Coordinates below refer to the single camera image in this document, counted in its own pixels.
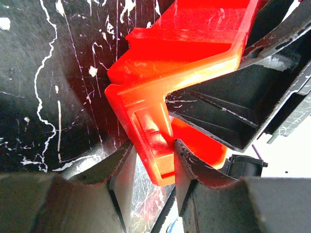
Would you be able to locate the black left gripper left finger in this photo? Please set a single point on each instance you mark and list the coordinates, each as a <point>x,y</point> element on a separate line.
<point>97,200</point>

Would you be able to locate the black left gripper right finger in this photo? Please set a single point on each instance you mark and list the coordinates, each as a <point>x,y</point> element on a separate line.
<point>211,202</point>

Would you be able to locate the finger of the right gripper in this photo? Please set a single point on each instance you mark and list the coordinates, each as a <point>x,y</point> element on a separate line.
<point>235,109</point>
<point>273,32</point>

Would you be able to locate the red plastic card tray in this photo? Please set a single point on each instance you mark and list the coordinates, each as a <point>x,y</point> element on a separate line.
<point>192,42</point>

